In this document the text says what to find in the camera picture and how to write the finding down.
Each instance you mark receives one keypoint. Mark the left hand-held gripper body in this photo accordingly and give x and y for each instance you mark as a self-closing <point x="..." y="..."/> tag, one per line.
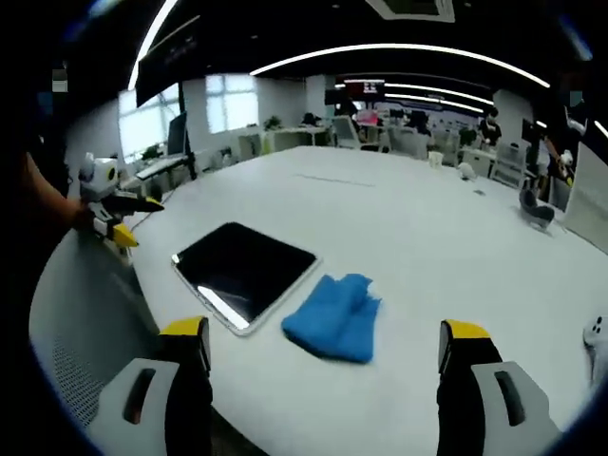
<point x="97" y="178"/>

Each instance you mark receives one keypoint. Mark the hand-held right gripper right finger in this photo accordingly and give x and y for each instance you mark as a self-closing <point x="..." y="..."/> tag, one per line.
<point x="484" y="385"/>

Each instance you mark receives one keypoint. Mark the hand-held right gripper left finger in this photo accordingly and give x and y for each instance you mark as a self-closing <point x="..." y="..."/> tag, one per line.
<point x="157" y="385"/>

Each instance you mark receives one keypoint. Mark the blue cleaning cloth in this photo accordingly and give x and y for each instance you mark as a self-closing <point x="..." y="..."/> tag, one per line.
<point x="332" y="323"/>

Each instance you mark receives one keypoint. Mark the small green plant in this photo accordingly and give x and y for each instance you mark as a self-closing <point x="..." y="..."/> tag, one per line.
<point x="150" y="153"/>

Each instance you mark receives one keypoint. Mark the desk monitor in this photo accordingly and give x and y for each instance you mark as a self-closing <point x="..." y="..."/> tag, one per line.
<point x="177" y="134"/>

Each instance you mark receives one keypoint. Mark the grey mesh office chair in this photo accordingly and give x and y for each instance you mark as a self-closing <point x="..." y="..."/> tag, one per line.
<point x="85" y="323"/>

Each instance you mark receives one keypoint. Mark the white controller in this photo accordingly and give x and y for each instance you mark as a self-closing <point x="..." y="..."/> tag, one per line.
<point x="596" y="342"/>

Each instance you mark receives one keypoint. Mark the large dark screen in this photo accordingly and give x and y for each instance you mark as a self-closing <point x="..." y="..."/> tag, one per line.
<point x="166" y="62"/>

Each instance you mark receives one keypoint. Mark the green potted plant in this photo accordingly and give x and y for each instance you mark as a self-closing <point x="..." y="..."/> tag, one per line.
<point x="272" y="123"/>

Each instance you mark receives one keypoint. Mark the white shelf unit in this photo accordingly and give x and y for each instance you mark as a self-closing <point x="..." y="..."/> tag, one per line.
<point x="285" y="138"/>

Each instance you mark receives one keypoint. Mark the grey holder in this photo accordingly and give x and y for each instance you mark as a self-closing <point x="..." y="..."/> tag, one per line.
<point x="537" y="209"/>

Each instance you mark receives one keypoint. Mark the small white object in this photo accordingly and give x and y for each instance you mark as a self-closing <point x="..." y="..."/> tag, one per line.
<point x="467" y="171"/>

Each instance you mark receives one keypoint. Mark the white office chair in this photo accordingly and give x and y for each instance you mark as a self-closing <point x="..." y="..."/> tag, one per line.
<point x="408" y="142"/>
<point x="346" y="130"/>
<point x="508" y="164"/>

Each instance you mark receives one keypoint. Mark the white cup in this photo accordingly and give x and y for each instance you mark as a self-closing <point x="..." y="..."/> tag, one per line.
<point x="435" y="159"/>

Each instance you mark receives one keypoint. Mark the red wall screen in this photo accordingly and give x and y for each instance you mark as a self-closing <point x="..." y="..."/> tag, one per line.
<point x="365" y="88"/>

